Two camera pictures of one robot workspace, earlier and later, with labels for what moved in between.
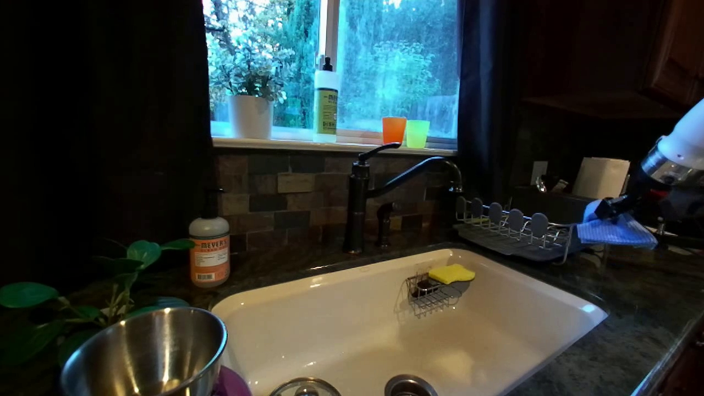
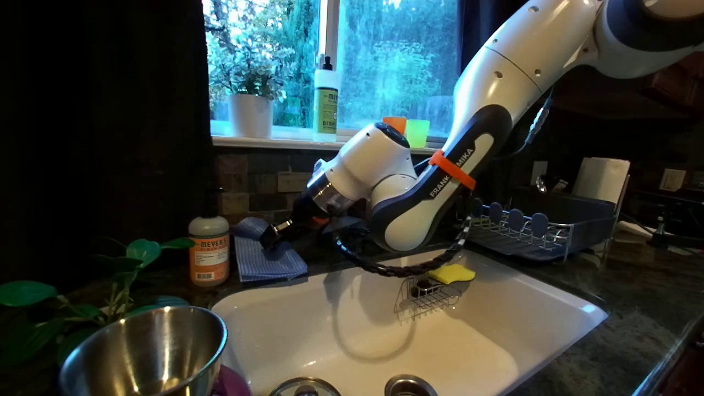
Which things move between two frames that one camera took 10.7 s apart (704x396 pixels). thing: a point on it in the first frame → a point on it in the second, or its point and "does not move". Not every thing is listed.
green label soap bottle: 327,99 does not move
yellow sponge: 451,273 does not move
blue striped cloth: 622,230 → 252,259
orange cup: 395,131 does not move
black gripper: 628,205 → 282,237
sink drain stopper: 307,386 does not move
